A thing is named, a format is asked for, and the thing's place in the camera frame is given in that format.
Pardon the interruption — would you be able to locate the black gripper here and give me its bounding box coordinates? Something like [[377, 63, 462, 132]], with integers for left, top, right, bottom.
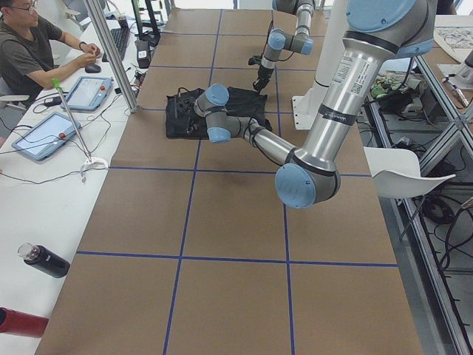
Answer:
[[252, 65, 274, 93], [175, 100, 195, 129]]

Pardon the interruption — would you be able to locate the black graphic t-shirt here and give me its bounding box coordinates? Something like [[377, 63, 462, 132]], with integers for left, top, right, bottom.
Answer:
[[166, 87, 273, 140]]

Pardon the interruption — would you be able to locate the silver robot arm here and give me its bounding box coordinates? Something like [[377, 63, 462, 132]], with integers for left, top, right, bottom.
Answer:
[[166, 1, 437, 209], [248, 0, 316, 93]]

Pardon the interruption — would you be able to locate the brown black box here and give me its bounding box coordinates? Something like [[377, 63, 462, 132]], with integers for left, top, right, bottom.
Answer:
[[135, 40, 151, 69]]

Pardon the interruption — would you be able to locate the black keyboard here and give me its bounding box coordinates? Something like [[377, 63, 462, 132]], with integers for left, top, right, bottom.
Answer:
[[110, 27, 130, 61]]

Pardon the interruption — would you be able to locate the far teach pendant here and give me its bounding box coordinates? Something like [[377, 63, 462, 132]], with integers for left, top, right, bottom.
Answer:
[[65, 75, 113, 112]]

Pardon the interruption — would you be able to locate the teach pendant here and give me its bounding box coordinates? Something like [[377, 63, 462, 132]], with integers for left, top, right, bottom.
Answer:
[[11, 112, 75, 161], [65, 75, 113, 112]]

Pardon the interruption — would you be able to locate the black computer mouse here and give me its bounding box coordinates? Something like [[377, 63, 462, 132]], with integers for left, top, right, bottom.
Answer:
[[84, 64, 101, 74]]

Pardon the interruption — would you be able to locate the metal grabber reacher tool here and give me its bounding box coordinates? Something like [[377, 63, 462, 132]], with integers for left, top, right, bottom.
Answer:
[[52, 78, 109, 183]]

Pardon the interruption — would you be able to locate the near teach pendant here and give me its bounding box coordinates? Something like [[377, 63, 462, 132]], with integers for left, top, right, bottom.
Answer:
[[11, 112, 75, 161]]

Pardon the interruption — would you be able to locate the seated person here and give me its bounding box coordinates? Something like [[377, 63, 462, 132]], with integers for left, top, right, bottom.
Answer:
[[1, 1, 101, 107]]

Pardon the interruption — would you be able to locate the white plastic chair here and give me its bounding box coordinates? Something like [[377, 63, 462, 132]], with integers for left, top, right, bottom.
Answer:
[[364, 146, 456, 199]]

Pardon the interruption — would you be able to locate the black water bottle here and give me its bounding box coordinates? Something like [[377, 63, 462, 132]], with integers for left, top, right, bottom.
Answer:
[[17, 243, 70, 278]]

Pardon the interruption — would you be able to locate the red water bottle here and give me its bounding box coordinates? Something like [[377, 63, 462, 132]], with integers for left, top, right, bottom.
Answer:
[[1, 307, 49, 338]]

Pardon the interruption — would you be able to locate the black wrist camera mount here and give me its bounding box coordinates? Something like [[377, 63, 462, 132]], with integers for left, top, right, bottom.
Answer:
[[248, 55, 262, 66]]

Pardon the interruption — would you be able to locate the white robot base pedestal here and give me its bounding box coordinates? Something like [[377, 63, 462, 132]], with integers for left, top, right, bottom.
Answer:
[[290, 0, 352, 132]]

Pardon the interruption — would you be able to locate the aluminium frame post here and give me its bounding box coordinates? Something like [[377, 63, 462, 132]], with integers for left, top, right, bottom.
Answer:
[[84, 0, 138, 113]]

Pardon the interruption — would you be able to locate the aluminium frame rail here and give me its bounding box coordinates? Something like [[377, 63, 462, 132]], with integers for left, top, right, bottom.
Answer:
[[364, 49, 472, 354]]

